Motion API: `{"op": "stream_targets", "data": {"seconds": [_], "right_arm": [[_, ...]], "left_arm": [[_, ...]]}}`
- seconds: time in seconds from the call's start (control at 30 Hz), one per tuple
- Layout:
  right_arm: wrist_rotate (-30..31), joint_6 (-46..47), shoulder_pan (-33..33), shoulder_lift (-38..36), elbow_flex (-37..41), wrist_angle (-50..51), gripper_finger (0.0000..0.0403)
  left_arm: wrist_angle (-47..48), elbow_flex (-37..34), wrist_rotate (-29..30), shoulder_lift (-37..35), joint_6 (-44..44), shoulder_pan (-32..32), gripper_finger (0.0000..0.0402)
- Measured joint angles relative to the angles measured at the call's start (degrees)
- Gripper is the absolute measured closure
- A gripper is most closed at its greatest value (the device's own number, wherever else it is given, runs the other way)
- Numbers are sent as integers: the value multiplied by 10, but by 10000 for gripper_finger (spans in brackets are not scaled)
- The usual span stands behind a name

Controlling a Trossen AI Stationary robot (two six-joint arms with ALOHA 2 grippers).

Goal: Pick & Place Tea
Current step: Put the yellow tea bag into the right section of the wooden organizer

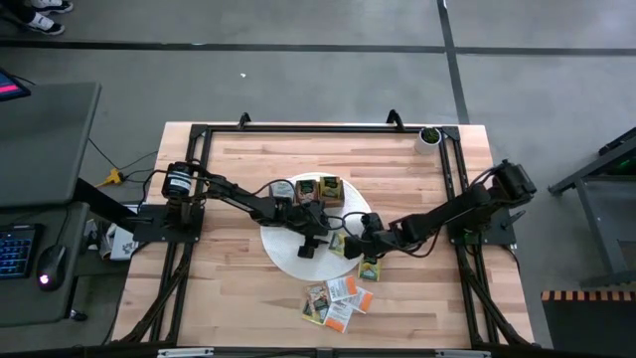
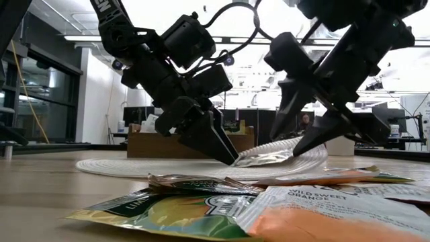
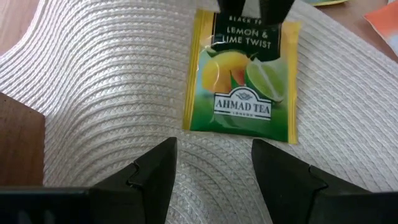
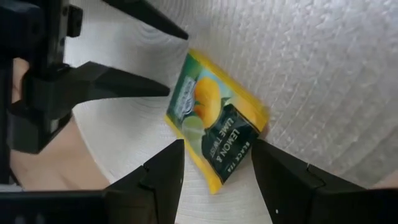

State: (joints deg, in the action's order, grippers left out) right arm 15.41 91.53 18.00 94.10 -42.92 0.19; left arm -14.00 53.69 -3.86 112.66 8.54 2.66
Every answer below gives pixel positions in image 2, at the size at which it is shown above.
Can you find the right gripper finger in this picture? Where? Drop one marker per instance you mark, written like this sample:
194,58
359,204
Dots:
322,134
290,101

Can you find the white round woven placemat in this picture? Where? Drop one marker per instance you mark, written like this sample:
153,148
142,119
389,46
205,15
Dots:
168,167

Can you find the overhead light bar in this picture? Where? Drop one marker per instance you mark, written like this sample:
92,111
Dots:
84,38

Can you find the black ceiling camera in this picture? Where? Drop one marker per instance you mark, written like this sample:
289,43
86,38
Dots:
229,60
117,64
374,86

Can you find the white pot with green plant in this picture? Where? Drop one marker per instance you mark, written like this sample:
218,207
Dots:
341,149

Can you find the peach foil Ahmad tea packet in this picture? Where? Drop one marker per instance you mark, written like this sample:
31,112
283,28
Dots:
265,156
201,184

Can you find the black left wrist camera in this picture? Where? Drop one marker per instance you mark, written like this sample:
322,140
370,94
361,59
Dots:
188,40

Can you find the black desk partition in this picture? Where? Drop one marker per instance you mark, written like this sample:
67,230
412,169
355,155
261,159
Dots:
258,122

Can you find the black computer monitor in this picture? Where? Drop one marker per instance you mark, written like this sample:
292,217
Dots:
136,116
394,116

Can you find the person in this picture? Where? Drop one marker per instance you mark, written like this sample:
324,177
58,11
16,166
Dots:
305,121

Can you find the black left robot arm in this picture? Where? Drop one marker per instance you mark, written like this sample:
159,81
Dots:
114,30

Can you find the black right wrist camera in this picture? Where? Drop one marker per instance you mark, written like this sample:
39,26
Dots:
289,57

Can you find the yellow green Ahmad tea packet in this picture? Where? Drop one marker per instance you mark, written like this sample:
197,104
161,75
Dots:
161,215
391,177
231,126

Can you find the white bottle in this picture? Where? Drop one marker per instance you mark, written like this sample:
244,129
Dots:
121,126

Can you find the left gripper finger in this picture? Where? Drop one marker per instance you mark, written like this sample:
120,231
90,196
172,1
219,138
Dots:
201,138
220,122

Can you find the white orange Tazo tea packet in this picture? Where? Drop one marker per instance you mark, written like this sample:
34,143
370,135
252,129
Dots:
336,218
149,123
396,192
319,175

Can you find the wooden tea box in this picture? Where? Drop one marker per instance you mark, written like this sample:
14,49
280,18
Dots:
151,146

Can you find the metal frame post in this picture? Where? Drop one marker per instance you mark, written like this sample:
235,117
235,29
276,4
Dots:
6,151

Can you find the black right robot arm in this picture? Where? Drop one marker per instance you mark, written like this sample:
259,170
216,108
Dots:
352,10

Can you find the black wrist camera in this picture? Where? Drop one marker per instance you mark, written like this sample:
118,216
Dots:
188,40
289,57

